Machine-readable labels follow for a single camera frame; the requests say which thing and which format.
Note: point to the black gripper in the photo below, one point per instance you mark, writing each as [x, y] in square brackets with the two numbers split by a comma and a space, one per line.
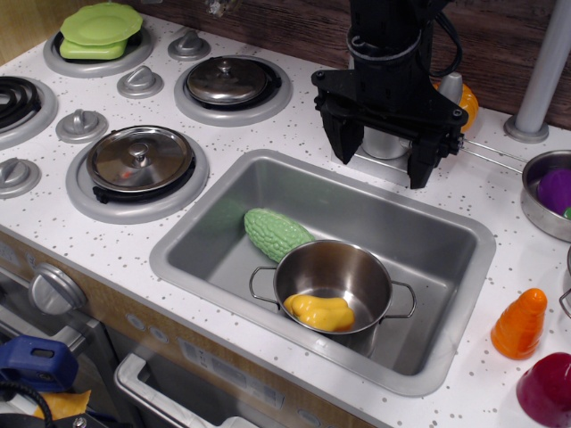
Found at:
[389, 89]

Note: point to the silver toy faucet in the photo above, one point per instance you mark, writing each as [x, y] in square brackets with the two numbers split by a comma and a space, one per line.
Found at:
[383, 155]

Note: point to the orange toy pumpkin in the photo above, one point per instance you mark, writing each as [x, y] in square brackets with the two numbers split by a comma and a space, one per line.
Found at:
[463, 96]

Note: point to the silver sink basin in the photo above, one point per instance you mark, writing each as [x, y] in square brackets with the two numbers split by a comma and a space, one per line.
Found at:
[444, 257]

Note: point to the grey vertical pole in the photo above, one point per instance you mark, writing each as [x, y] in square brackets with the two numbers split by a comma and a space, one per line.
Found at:
[528, 126]

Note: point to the green toy bitter gourd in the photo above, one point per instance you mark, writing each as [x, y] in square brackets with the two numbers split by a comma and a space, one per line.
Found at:
[274, 234]

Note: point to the rear steel pot lid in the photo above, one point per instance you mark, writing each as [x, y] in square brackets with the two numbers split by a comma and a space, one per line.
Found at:
[226, 81]

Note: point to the steel pot lid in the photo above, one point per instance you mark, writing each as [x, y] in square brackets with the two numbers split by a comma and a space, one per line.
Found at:
[139, 159]
[226, 81]

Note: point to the purple toy eggplant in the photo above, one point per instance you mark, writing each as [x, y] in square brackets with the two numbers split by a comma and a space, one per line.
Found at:
[553, 191]

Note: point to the yellow toy bell pepper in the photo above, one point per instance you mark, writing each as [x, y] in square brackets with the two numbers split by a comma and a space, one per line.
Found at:
[324, 314]

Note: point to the silver stove knob rear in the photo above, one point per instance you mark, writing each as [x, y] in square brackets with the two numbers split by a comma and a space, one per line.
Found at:
[189, 47]

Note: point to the silver stove knob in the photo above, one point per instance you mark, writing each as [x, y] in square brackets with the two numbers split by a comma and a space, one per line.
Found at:
[18, 177]
[189, 47]
[82, 127]
[140, 83]

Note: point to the orange toy carrot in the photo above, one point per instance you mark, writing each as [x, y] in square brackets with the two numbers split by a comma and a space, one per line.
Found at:
[517, 332]

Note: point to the silver stove knob middle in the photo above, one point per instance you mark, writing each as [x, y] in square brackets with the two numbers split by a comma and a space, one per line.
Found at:
[140, 83]

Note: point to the front steel pot lid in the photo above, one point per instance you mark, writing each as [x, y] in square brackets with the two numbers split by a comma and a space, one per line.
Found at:
[139, 159]

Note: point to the dark red toy vegetable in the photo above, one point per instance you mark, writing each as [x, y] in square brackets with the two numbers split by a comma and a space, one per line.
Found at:
[544, 391]

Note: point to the silver stove knob front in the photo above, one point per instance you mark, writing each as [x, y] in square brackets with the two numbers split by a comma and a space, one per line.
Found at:
[82, 127]

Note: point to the green plastic plate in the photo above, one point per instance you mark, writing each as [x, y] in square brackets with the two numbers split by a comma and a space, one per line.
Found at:
[101, 24]

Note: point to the green plastic dish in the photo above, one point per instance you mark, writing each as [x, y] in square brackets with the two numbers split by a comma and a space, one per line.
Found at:
[74, 51]

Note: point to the black coil burner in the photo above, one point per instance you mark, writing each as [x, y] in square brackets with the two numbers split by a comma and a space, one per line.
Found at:
[28, 107]

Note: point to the silver oven dial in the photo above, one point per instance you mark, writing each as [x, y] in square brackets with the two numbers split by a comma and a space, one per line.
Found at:
[53, 292]

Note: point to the silver stove knob left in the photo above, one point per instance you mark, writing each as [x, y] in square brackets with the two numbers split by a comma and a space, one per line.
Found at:
[18, 177]

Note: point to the blue clamp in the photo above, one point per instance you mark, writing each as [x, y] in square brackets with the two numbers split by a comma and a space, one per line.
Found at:
[43, 364]

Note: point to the yellow tape piece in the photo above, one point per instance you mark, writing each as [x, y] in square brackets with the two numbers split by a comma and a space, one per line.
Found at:
[66, 404]

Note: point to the steel pot with handles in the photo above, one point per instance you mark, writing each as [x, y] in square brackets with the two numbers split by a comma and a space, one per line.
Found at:
[331, 269]

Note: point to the steel saucepan with wire handle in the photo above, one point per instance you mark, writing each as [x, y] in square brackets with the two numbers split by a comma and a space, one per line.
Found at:
[531, 172]

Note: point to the silver oven door handle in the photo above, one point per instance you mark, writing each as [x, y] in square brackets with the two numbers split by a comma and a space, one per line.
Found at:
[126, 378]

